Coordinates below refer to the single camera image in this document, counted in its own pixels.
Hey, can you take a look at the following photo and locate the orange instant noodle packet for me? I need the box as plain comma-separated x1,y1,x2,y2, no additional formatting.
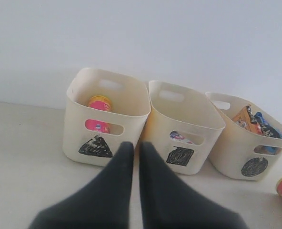
232,104,261,134

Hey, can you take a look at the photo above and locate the cream bin with square mark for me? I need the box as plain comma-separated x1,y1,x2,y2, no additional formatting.
142,81,225,175

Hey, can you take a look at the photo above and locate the cream bin with circle mark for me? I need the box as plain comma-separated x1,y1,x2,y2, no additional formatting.
206,92,282,181

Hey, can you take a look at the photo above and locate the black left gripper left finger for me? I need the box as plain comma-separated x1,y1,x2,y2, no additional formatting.
29,142,134,229

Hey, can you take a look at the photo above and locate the blue white milk carton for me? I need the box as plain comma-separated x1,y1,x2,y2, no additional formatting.
170,130,193,145

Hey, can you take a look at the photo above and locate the pink Lays chips can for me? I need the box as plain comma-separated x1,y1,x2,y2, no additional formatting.
85,95,112,134

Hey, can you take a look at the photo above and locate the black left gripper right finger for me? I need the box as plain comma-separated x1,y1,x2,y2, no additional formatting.
139,142,248,229

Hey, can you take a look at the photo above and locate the blue instant noodle packet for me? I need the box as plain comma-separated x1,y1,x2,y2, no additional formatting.
253,112,282,156

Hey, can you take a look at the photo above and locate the cream bin with triangle mark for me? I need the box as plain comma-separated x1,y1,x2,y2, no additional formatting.
62,68,151,166

